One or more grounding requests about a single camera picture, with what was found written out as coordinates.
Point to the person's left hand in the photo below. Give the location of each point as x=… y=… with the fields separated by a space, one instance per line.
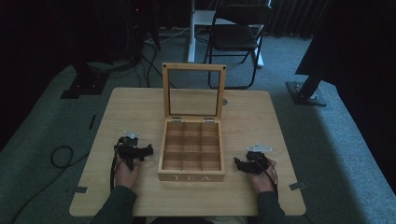
x=127 y=174

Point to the grey tape strip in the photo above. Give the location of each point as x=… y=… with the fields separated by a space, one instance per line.
x=297 y=186
x=80 y=189

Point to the black folding chair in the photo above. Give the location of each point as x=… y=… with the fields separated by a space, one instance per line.
x=235 y=37

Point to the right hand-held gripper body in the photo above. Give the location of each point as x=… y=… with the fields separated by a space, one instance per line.
x=257 y=161

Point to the black tape strip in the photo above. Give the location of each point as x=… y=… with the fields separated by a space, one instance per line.
x=92 y=122

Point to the small round metal grommet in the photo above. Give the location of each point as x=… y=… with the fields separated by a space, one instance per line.
x=224 y=101

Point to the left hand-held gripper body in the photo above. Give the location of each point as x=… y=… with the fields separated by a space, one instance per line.
x=128 y=151

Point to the black stand with flat base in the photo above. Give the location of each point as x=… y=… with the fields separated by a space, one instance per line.
x=84 y=81

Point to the person's right hand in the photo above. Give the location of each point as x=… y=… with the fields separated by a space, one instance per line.
x=263 y=181

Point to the wooden tea box with glass lid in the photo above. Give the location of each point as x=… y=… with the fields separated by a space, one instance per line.
x=193 y=137

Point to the dark curtain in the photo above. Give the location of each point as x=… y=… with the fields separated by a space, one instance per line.
x=295 y=17

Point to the black stand with slanted post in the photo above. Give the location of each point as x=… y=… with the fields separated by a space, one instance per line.
x=306 y=90

